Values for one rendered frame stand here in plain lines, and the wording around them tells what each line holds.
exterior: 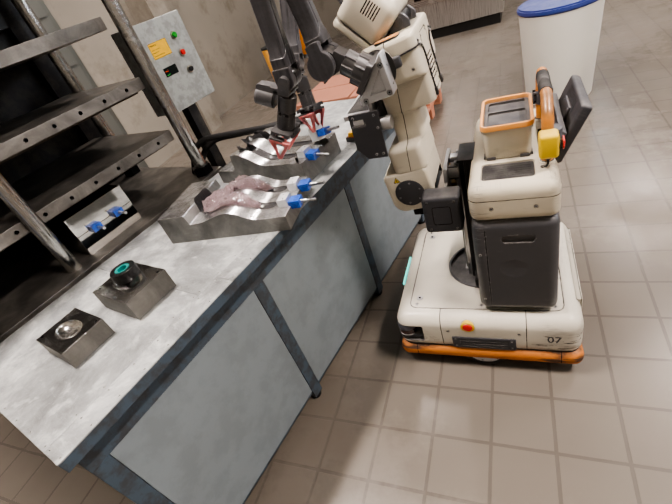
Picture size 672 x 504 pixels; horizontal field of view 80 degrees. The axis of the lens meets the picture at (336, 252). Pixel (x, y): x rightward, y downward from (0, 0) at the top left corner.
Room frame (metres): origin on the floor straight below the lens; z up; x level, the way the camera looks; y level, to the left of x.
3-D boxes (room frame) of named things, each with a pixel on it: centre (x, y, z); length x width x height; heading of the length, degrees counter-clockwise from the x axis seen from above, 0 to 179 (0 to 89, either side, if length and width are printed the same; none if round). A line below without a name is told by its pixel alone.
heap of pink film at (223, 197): (1.39, 0.27, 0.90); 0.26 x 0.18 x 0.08; 64
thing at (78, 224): (1.85, 1.05, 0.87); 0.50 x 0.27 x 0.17; 47
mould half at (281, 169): (1.70, 0.10, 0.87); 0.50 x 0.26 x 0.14; 47
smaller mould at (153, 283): (1.10, 0.63, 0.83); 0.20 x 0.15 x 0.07; 47
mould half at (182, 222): (1.38, 0.28, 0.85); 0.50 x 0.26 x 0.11; 64
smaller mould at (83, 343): (0.97, 0.79, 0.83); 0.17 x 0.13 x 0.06; 47
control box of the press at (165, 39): (2.34, 0.46, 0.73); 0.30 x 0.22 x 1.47; 137
